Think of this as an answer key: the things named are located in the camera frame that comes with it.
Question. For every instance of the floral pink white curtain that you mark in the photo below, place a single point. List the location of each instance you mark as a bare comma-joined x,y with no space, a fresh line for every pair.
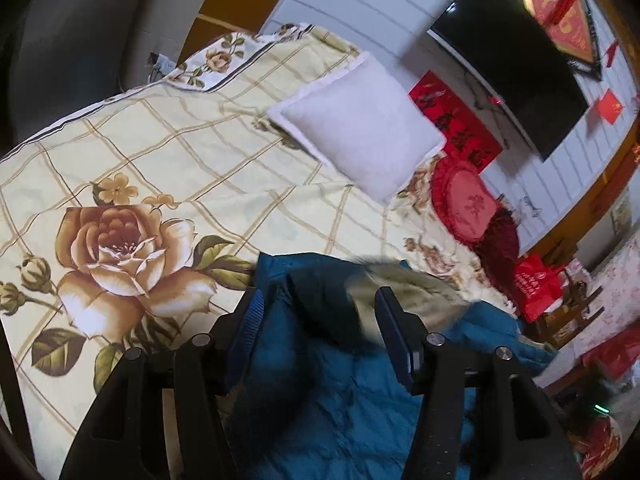
619,278

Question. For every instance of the small red flag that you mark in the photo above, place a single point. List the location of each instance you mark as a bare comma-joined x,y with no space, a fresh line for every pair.
609,107

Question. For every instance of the red diamond wall decoration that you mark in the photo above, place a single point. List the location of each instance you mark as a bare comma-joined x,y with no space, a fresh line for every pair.
569,25

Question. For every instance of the teal quilted puffer jacket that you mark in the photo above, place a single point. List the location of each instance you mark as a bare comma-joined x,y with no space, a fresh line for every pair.
320,399

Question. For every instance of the red shopping bag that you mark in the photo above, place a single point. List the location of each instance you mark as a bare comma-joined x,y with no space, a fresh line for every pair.
537,286

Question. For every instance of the white square pillow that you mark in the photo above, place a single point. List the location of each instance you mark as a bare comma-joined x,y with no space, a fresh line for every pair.
360,122

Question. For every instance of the floral checked bed cover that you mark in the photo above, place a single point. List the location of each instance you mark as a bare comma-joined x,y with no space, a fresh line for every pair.
138,220

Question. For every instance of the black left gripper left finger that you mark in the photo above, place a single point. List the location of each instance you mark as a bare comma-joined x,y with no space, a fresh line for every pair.
157,415

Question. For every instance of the red heart-shaped cushion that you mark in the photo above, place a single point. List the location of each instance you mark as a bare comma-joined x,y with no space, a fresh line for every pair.
461,200

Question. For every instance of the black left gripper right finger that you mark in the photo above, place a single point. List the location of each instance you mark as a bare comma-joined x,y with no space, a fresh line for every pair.
478,409

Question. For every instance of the red banner with characters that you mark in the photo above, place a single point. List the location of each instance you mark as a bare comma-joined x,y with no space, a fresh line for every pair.
467,138

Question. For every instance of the dark red velvet cushion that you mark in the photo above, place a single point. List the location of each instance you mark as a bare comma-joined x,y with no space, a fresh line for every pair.
498,251

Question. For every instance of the wooden shelf rack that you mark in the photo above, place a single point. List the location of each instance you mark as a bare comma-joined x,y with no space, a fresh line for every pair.
561,326

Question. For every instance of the black wall television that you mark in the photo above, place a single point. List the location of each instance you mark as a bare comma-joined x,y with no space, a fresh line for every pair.
510,54

